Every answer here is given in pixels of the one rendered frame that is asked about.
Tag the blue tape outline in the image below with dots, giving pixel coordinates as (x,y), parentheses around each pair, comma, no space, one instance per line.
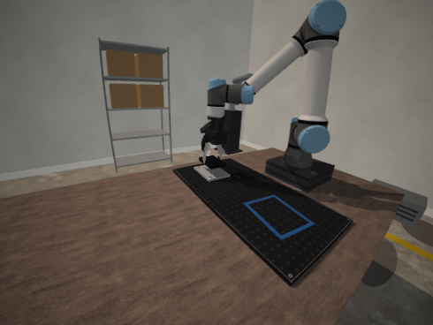
(272,229)

